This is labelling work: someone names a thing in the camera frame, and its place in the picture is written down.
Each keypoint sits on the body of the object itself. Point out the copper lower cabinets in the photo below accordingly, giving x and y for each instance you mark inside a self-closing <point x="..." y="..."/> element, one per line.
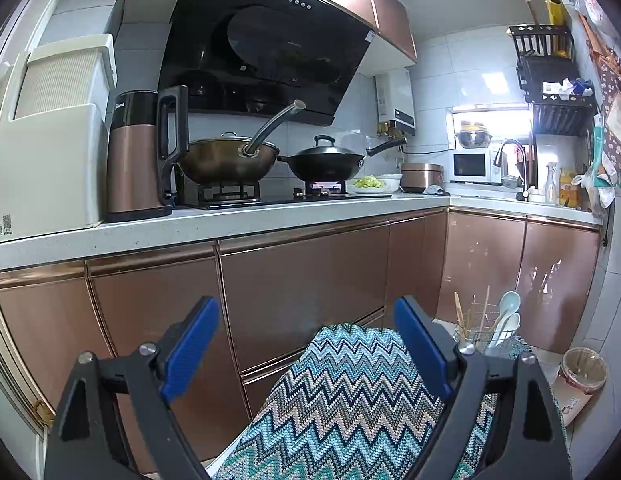
<point x="290" y="300"/>

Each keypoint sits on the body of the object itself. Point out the white countertop appliance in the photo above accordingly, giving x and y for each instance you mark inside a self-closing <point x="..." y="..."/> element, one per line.
<point x="50" y="170"/>

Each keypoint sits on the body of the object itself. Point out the copper rice cooker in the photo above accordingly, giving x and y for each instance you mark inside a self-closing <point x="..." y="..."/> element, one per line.
<point x="420" y="175"/>

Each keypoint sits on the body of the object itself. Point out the yellow bottle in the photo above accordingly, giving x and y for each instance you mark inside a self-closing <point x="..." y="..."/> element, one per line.
<point x="569" y="190"/>

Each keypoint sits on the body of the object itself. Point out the clear spray bottle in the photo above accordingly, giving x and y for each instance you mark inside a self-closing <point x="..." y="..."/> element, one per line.
<point x="551" y="187"/>

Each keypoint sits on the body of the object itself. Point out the copper upper cabinet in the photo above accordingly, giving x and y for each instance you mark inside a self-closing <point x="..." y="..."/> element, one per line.
<point x="390" y="20"/>

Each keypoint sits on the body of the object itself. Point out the plastic-covered jar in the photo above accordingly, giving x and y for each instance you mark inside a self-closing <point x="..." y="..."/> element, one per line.
<point x="583" y="370"/>

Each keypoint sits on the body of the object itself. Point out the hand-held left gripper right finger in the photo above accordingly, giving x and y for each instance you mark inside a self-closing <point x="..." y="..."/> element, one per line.
<point x="420" y="345"/>

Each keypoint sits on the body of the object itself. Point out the black wall rack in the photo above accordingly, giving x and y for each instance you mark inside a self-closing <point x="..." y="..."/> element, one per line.
<point x="560" y="115"/>

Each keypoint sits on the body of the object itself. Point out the blue rag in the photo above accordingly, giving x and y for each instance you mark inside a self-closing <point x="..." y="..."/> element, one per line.
<point x="583" y="87"/>

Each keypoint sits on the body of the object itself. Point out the copper and black kettle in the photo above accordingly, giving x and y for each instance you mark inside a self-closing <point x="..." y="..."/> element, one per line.
<point x="133" y="160"/>

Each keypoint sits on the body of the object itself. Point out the wooden stick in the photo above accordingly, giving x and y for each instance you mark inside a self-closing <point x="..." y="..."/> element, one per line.
<point x="530" y="12"/>

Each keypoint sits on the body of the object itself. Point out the teal hanging bag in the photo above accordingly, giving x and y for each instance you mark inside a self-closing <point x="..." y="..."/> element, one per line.
<point x="598" y="145"/>

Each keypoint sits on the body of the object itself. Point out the white rag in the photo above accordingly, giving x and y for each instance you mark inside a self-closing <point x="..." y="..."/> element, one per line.
<point x="560" y="89"/>

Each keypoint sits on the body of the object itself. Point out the yellow roll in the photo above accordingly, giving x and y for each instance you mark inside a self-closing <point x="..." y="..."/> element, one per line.
<point x="558" y="15"/>

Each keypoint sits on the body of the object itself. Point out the black wok with lid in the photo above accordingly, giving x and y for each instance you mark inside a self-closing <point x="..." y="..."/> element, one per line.
<point x="325" y="162"/>

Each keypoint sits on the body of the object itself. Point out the white water heater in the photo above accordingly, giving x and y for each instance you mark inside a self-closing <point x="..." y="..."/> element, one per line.
<point x="398" y="95"/>

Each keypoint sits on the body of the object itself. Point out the black range hood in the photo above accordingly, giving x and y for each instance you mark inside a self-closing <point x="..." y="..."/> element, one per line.
<point x="270" y="45"/>

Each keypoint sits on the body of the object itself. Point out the black gas stove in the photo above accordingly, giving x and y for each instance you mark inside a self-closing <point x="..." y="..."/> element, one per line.
<point x="270" y="197"/>

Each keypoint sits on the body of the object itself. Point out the chrome kitchen faucet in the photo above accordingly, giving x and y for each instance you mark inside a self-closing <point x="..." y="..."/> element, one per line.
<point x="524" y="175"/>

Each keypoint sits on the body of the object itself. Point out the brown patterned apron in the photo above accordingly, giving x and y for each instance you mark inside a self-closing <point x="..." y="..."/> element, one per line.
<point x="613" y="90"/>

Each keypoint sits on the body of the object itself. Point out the zigzag patterned cloth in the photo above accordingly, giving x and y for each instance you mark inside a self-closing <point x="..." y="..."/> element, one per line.
<point x="340" y="400"/>

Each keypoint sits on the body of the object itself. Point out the wooden chopstick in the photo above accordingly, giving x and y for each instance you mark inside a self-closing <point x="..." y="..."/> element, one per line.
<point x="486" y="310"/>
<point x="458" y="310"/>

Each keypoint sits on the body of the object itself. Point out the white plastic bags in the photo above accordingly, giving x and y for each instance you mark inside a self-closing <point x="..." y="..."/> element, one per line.
<point x="598" y="187"/>

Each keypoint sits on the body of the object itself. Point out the white ceramic spoon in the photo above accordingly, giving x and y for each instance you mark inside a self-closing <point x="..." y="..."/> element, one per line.
<point x="510" y="302"/>
<point x="513" y="321"/>

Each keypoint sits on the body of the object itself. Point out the brass wok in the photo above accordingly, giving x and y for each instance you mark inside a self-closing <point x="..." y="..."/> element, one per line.
<point x="220" y="160"/>

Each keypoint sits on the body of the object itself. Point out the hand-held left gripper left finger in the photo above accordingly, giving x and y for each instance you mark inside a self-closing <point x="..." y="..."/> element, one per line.
<point x="190" y="345"/>

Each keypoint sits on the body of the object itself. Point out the plate of green vegetables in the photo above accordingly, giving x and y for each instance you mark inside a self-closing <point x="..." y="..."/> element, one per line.
<point x="368" y="182"/>

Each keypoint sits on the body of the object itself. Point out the white microwave oven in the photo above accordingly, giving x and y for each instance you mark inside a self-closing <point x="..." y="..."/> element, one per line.
<point x="470" y="165"/>

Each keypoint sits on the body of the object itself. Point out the white bowl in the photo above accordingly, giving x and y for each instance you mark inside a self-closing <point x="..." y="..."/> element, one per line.
<point x="394" y="179"/>

